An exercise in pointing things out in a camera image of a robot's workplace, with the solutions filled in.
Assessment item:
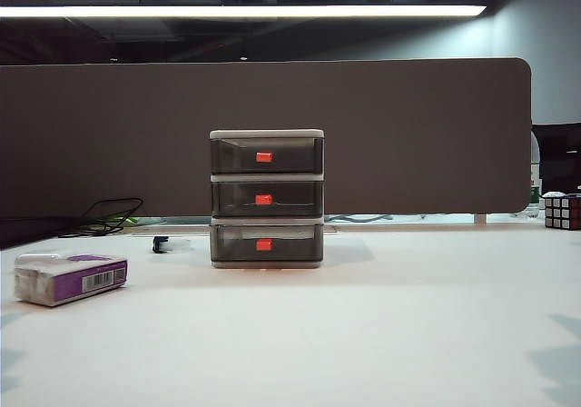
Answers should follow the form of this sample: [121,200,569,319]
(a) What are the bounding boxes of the small black white clip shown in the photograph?
[152,235,192,255]

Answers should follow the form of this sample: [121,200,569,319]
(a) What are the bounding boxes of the brown desk divider panel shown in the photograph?
[0,56,533,226]

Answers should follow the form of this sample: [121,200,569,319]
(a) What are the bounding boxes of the long ceiling light strip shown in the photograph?
[0,5,487,19]

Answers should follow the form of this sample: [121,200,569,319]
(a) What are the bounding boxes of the purple white napkin pack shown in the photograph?
[13,252,129,309]

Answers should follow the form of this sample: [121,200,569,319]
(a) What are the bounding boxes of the grey cable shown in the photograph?
[325,213,394,224]

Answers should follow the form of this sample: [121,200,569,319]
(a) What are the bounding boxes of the clear bottle green label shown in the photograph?
[528,132,545,209]

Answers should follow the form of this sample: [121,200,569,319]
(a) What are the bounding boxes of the white drawer cabinet frame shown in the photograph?
[208,128,326,271]

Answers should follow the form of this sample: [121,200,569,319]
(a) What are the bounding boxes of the rubik's cube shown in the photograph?
[542,191,581,233]

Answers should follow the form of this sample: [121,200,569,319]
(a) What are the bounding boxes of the black cable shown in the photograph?
[57,196,145,240]

